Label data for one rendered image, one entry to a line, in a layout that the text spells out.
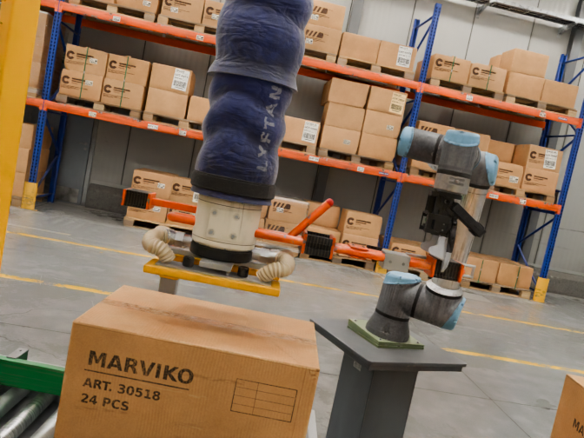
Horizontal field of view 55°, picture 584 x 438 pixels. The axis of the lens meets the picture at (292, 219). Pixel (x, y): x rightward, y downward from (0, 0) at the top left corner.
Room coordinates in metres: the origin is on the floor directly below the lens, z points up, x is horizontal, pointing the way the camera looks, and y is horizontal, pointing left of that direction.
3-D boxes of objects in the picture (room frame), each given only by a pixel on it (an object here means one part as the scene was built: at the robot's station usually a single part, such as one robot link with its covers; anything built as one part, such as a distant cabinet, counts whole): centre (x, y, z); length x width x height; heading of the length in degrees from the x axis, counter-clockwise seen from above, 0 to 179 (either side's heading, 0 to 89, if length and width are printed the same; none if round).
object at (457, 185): (1.52, -0.40, 1.44); 0.10 x 0.09 x 0.05; 1
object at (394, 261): (1.51, -0.30, 1.21); 0.07 x 0.07 x 0.04; 2
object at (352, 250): (1.62, -0.02, 1.22); 0.93 x 0.30 x 0.04; 92
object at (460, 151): (1.53, -0.40, 1.53); 0.10 x 0.09 x 0.12; 158
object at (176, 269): (1.40, 0.16, 1.11); 0.34 x 0.10 x 0.05; 92
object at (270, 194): (1.49, 0.17, 1.33); 0.23 x 0.23 x 0.04
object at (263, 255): (1.49, 0.17, 1.15); 0.34 x 0.25 x 0.06; 92
